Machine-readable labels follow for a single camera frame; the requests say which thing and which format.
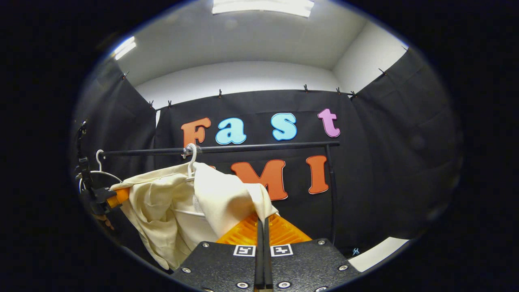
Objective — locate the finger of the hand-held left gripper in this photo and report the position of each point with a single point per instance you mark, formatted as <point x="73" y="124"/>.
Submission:
<point x="119" y="197"/>

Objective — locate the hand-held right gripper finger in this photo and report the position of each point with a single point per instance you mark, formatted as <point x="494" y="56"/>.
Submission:
<point x="268" y="267"/>
<point x="259" y="267"/>

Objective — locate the cream shirt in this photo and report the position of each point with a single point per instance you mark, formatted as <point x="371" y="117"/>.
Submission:
<point x="227" y="198"/>

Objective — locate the white plastic hanger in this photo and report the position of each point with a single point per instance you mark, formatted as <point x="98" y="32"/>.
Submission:
<point x="192" y="162"/>
<point x="99" y="164"/>

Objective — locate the blue clip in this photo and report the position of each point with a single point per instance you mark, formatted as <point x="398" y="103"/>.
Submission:
<point x="355" y="251"/>

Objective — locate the ceiling light panel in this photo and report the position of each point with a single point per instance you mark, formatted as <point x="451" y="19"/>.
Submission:
<point x="125" y="48"/>
<point x="263" y="7"/>

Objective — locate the row of black clips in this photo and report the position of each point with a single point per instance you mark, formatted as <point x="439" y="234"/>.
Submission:
<point x="220" y="93"/>

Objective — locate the black backdrop cloth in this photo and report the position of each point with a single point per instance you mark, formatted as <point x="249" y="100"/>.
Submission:
<point x="385" y="162"/>

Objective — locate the black clothes rail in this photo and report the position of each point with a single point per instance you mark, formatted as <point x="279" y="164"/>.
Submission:
<point x="263" y="147"/>

